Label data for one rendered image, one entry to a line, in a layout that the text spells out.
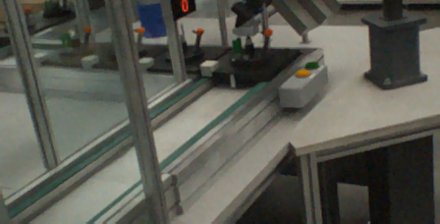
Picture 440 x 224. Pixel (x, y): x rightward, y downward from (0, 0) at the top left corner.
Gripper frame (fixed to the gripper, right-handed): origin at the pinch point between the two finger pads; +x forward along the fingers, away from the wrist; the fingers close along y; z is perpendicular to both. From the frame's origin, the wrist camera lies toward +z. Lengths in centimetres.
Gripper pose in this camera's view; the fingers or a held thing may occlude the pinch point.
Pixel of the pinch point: (244, 17)
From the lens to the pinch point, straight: 204.5
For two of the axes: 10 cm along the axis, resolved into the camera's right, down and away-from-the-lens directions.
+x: -4.6, 6.6, 6.0
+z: -7.5, -6.5, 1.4
